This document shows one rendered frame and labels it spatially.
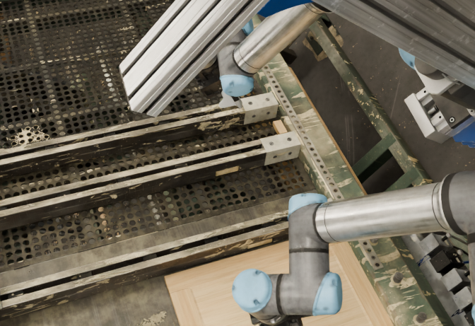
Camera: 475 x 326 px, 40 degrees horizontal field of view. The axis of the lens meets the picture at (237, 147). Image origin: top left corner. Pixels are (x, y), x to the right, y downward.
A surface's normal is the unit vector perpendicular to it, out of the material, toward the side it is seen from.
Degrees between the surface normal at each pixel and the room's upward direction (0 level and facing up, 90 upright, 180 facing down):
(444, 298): 0
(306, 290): 26
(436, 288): 0
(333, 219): 7
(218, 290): 55
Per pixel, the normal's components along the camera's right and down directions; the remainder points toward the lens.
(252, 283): -0.32, -0.44
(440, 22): 0.29, 0.80
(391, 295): 0.09, -0.64
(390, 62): -0.71, -0.19
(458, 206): -0.86, 0.04
